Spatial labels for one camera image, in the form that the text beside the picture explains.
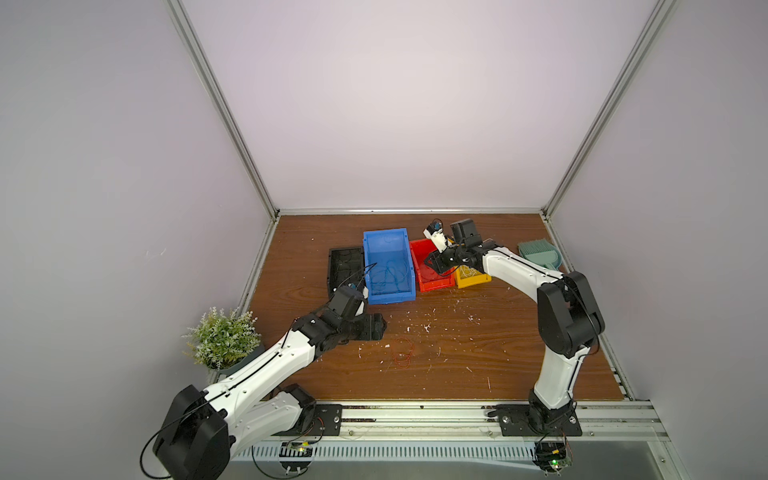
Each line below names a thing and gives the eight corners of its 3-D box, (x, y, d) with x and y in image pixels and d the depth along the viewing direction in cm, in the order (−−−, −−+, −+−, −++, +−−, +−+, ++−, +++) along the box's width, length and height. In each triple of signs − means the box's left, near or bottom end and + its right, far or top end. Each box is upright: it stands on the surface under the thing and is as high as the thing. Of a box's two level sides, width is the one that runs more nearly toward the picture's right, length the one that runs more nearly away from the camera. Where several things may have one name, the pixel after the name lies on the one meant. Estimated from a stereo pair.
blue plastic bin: (362, 306, 95) (359, 289, 87) (367, 244, 112) (364, 225, 104) (414, 305, 95) (416, 289, 87) (411, 244, 112) (412, 225, 104)
